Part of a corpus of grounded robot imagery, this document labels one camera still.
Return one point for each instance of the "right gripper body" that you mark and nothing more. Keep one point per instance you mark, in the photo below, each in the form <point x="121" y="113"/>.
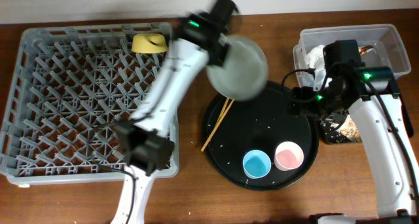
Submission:
<point x="298" y="99"/>

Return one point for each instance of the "grey round plate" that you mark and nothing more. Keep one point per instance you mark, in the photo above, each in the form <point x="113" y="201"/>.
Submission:
<point x="244" y="73"/>

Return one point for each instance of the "white napkin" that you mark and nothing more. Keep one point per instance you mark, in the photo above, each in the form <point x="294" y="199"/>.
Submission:
<point x="315" y="60"/>

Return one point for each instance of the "food scraps and rice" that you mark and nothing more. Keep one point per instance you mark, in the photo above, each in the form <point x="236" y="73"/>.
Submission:
<point x="344" y="132"/>

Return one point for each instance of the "yellow bowl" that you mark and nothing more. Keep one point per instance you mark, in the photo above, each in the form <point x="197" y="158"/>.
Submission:
<point x="149" y="43"/>

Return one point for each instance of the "brown snack wrapper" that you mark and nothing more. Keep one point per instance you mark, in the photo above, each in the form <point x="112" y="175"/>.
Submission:
<point x="365" y="49"/>

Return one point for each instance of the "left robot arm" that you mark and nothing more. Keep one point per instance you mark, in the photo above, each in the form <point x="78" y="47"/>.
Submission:
<point x="199" y="41"/>

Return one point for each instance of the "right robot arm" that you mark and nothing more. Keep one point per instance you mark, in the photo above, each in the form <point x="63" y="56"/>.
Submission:
<point x="372" y="98"/>

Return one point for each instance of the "grey plastic dishwasher rack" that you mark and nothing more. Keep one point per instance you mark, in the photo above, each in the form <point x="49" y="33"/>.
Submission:
<point x="68" y="84"/>

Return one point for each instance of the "black rectangular tray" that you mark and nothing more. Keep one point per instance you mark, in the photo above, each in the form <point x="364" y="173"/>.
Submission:
<point x="325" y="126"/>

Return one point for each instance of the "round black serving tray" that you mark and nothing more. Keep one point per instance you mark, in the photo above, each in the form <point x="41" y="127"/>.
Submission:
<point x="258" y="124"/>

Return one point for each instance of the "wooden chopstick lower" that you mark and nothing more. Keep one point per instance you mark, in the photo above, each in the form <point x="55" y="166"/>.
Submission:
<point x="217" y="126"/>

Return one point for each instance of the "wooden chopstick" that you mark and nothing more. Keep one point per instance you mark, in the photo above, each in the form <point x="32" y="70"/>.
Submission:
<point x="217" y="126"/>
<point x="223" y="109"/>

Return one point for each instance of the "wooden chopstick upper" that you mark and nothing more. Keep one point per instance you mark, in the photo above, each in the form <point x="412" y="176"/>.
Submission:
<point x="223" y="109"/>

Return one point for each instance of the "pink cup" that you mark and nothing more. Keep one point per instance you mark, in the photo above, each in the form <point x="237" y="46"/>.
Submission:
<point x="288" y="156"/>

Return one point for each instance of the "blue cup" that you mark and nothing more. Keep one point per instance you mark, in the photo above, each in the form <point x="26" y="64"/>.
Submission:
<point x="256" y="164"/>

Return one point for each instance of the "clear plastic bin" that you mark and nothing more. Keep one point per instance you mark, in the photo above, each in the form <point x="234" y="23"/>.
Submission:
<point x="389" y="49"/>

